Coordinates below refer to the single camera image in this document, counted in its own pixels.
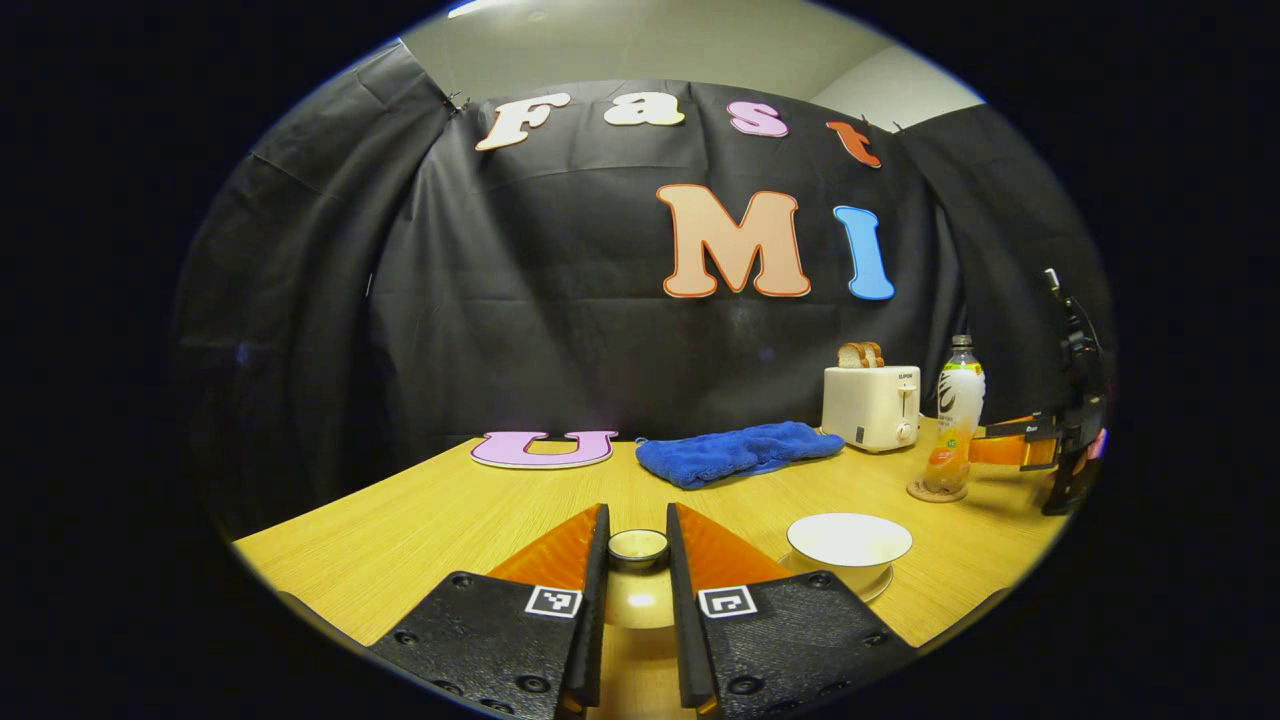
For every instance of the white teacup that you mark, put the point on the white teacup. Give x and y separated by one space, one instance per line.
845 540

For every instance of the purple foam cutout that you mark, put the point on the purple foam cutout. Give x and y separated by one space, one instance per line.
545 455

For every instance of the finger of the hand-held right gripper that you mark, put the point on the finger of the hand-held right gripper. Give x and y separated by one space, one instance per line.
1030 428
1010 452

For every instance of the orange drink water bottle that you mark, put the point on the orange drink water bottle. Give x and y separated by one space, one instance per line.
955 420

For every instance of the white teacup lid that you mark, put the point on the white teacup lid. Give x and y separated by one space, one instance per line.
638 548

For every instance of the round brown coaster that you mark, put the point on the round brown coaster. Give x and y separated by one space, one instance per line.
915 491

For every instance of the bread slice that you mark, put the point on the bread slice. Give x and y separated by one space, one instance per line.
850 355
874 354

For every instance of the black backdrop cloth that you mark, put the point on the black backdrop cloth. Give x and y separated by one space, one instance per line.
520 300

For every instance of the blue towel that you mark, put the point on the blue towel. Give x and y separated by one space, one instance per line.
735 452

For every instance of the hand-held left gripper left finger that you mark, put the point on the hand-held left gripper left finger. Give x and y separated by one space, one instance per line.
595 620

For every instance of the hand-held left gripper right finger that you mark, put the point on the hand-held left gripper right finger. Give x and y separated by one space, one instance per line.
682 620

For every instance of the white toaster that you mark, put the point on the white toaster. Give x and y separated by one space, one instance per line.
865 405

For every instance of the white saucer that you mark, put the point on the white saucer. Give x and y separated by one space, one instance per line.
882 584

